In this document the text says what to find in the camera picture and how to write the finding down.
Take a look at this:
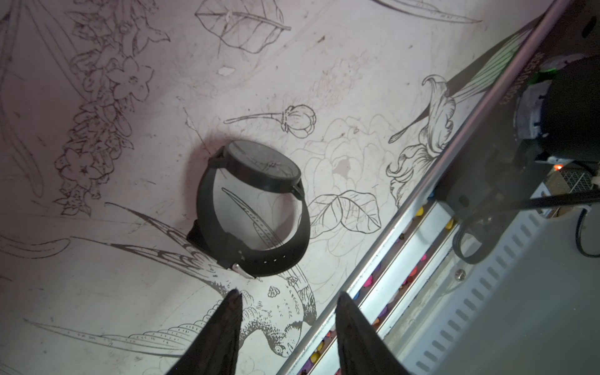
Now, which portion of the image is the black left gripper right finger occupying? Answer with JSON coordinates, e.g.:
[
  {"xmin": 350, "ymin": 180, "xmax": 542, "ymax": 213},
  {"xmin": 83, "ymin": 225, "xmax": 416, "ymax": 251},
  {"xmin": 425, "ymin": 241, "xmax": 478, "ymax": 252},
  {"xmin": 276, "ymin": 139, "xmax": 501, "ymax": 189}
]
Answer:
[{"xmin": 335, "ymin": 292, "xmax": 410, "ymax": 375}]

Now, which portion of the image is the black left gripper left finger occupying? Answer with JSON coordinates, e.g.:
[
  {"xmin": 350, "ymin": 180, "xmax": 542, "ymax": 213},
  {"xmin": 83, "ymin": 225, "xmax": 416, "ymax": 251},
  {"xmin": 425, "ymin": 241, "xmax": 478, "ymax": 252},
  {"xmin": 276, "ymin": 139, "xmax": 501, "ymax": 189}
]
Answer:
[{"xmin": 167, "ymin": 289, "xmax": 242, "ymax": 375}]

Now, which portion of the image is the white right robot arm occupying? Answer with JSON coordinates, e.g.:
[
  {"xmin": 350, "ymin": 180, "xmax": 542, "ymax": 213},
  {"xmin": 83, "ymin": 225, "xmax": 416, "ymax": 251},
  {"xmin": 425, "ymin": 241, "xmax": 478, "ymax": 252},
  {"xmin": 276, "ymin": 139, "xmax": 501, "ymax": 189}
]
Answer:
[{"xmin": 514, "ymin": 54, "xmax": 599, "ymax": 164}]

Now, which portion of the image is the thin black watch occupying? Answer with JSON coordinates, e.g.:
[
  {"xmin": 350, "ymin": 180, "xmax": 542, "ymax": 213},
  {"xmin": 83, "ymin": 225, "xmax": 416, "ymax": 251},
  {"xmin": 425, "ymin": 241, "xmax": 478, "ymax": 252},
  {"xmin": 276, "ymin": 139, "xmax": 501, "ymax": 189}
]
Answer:
[{"xmin": 186, "ymin": 139, "xmax": 312, "ymax": 281}]

